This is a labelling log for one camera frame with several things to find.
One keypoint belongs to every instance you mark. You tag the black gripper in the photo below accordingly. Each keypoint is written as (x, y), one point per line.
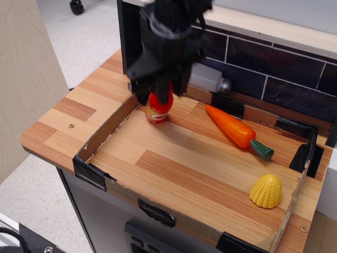
(165, 64)

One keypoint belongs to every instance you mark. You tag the red hot sauce bottle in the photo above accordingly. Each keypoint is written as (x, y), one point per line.
(156, 112)

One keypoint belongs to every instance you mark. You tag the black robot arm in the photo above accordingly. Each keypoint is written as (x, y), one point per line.
(171, 18)

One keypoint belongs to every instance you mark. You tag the cardboard fence with black tape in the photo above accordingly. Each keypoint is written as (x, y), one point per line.
(187, 174)

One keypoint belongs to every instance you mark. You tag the white salt shaker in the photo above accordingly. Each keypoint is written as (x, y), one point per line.
(209, 79)

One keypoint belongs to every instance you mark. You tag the orange toy carrot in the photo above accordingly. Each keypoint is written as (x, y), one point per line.
(239, 132)

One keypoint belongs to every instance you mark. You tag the dark brick backsplash panel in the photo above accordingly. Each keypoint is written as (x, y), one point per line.
(282, 74)

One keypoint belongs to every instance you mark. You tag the black chair caster wheel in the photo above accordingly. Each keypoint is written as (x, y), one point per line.
(76, 7)

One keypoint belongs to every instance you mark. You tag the light plywood board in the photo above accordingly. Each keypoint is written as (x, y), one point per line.
(31, 77)

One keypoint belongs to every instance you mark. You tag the yellow toy corn piece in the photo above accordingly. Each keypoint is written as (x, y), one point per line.
(266, 191)

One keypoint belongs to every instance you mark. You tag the grey cabinet control panel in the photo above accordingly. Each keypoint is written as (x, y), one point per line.
(138, 240)

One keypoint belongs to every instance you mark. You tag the black metal base plate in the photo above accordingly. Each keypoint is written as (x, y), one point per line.
(37, 243)

